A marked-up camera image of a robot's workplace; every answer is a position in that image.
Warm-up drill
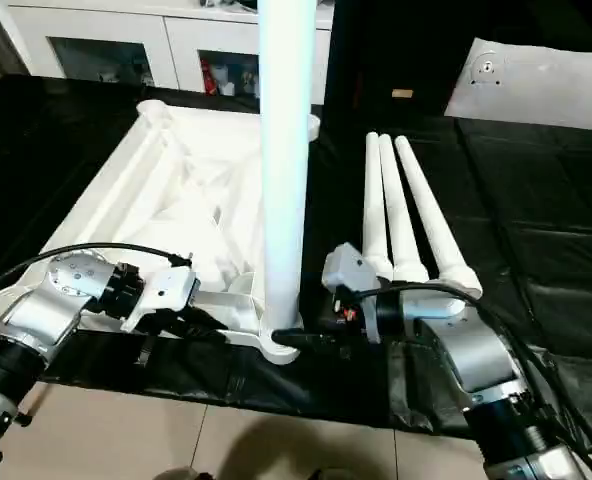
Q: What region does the dark cabinet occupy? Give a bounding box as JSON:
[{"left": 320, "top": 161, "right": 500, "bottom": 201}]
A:
[{"left": 323, "top": 0, "right": 472, "bottom": 119}]

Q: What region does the white plastic table top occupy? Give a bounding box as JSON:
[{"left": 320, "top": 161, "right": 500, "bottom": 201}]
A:
[{"left": 0, "top": 98, "right": 322, "bottom": 366}]

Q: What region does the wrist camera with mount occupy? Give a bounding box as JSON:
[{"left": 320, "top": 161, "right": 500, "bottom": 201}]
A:
[
  {"left": 322, "top": 243, "right": 382, "bottom": 346},
  {"left": 123, "top": 264, "right": 200, "bottom": 334}
]

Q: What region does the white plastic table leg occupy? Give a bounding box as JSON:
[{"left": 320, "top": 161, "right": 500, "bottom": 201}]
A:
[
  {"left": 361, "top": 131, "right": 395, "bottom": 281},
  {"left": 393, "top": 134, "right": 483, "bottom": 296},
  {"left": 255, "top": 0, "right": 317, "bottom": 331},
  {"left": 378, "top": 133, "right": 430, "bottom": 284}
]

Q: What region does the white board with round fitting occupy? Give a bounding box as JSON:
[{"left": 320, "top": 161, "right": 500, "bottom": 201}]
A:
[{"left": 443, "top": 37, "right": 592, "bottom": 132}]

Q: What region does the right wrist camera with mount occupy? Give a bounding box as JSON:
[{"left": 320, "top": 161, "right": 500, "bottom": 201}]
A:
[{"left": 322, "top": 243, "right": 382, "bottom": 346}]

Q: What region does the white glass-door cabinet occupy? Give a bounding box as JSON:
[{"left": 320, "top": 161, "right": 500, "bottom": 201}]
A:
[{"left": 0, "top": 0, "right": 335, "bottom": 106}]

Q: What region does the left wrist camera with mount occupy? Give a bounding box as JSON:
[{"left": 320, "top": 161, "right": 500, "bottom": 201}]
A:
[{"left": 123, "top": 264, "right": 200, "bottom": 334}]

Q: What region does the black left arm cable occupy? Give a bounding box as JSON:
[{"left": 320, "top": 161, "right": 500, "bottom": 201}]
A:
[{"left": 0, "top": 242, "right": 195, "bottom": 306}]

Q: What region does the black work mat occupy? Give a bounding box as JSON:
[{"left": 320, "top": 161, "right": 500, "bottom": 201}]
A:
[{"left": 0, "top": 74, "right": 592, "bottom": 436}]

